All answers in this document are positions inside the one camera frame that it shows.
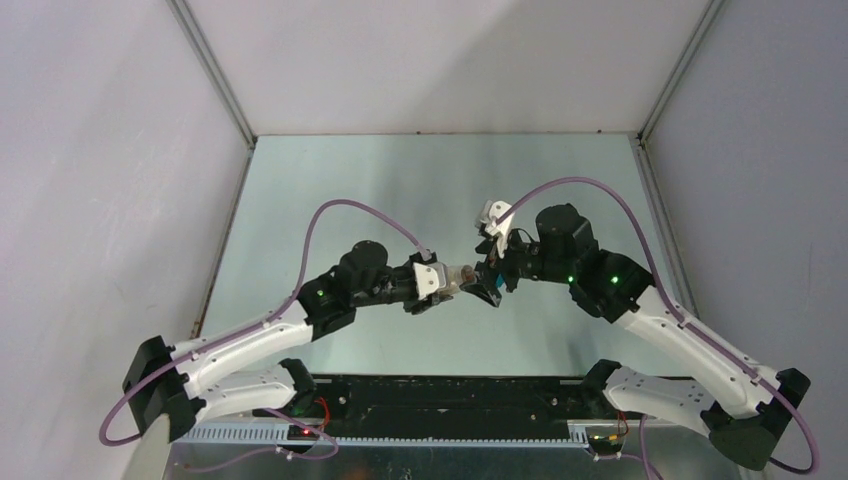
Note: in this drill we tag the aluminium frame post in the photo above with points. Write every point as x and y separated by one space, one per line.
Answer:
198 41
691 48

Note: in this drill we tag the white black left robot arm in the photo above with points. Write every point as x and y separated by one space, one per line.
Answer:
209 377

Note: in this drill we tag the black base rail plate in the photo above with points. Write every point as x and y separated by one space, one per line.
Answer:
452 407

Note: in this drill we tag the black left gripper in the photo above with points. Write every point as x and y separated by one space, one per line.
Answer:
416 306

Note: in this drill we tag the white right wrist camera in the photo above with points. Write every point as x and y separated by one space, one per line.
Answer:
495 223

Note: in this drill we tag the aluminium frame post right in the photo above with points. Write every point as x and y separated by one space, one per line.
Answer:
691 48

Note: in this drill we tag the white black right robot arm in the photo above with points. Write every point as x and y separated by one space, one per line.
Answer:
740 405

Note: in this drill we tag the white slotted cable duct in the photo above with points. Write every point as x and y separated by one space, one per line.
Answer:
283 434

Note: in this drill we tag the aluminium right side rail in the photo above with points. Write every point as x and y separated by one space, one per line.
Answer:
679 283

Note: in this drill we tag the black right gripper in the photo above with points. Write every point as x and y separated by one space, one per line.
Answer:
487 293

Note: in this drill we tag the aluminium frame post left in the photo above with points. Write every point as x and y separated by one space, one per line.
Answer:
198 41

